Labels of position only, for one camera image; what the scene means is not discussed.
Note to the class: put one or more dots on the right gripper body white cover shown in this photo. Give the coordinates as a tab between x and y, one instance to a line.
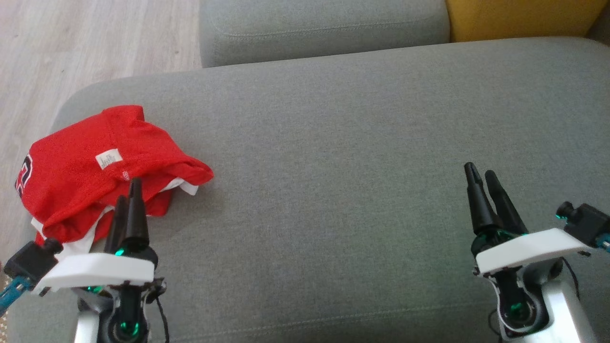
524	250

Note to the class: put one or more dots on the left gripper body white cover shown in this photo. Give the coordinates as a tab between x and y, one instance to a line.
95	269

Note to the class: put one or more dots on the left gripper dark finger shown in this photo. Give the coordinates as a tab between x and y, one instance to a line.
118	228
137	219

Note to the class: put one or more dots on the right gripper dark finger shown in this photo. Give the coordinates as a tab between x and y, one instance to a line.
505	209
481	205

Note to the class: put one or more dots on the red shorts white stripe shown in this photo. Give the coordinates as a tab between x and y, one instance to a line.
157	207

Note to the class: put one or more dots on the red basketball jersey white sleeves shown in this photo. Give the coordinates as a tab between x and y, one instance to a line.
71	181

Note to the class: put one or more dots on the right robot arm silver white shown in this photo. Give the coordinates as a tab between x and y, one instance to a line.
562	309

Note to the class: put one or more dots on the grey sofa seat cushion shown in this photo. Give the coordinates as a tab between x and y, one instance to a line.
333	190

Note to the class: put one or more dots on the yellow pillow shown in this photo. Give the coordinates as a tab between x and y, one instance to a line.
519	19

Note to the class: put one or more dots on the grey sofa back cushion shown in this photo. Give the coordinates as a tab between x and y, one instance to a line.
324	28

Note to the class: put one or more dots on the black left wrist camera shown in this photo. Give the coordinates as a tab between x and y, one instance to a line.
31	262

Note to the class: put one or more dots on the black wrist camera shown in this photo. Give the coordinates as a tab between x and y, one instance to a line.
31	262
586	221

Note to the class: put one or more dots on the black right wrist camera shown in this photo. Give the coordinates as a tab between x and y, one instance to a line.
586	221

